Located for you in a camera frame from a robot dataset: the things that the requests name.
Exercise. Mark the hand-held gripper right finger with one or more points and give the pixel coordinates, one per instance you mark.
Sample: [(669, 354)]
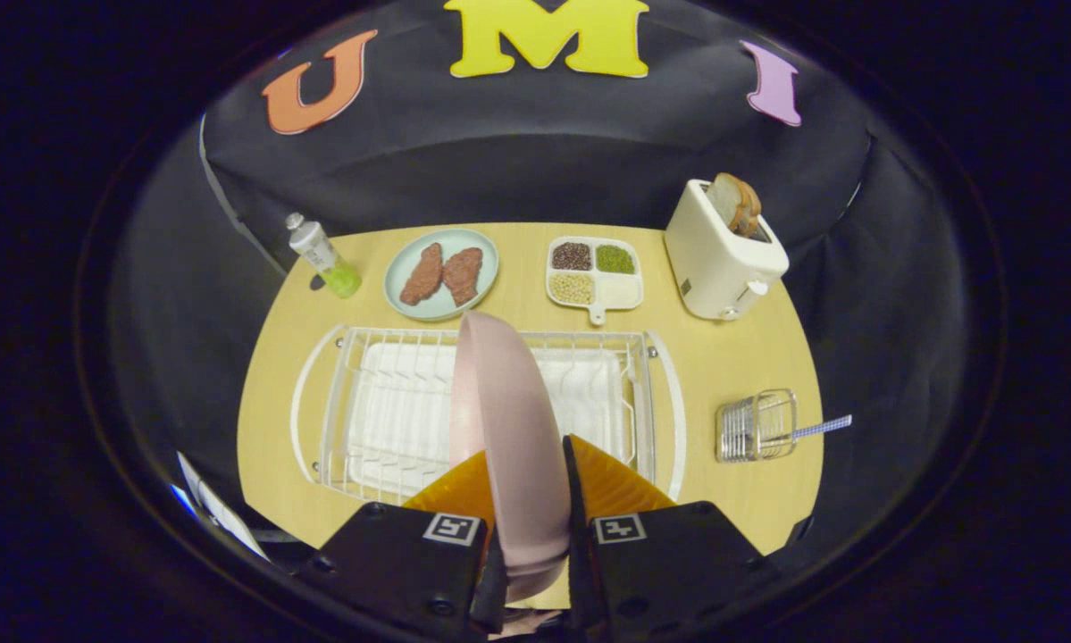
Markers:
[(575, 500)]

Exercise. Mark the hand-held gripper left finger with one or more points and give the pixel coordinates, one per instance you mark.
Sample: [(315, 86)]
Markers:
[(392, 572)]

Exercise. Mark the pink plate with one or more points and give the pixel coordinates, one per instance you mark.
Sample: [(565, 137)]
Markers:
[(508, 429)]

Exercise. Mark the light green plate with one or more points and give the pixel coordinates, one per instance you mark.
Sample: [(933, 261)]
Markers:
[(410, 308)]

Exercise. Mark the white divided tray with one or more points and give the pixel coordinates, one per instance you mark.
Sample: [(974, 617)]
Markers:
[(620, 295)]

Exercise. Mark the yellow beans pile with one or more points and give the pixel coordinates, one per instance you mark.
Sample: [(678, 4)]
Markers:
[(572, 288)]

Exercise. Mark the dark red beans pile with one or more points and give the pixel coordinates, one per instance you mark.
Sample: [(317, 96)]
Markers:
[(571, 256)]

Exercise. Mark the green beans pile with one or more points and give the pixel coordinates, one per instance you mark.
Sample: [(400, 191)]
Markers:
[(615, 259)]

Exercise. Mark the brown meat piece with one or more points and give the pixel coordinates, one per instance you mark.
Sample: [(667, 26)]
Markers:
[(464, 275), (422, 275)]

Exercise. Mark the white toaster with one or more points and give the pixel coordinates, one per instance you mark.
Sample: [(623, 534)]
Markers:
[(718, 268)]

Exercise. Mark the white and green tube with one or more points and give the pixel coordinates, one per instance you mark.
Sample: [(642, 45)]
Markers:
[(321, 254)]

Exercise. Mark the bread slice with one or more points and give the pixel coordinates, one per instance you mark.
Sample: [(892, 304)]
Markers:
[(751, 210), (723, 201)]

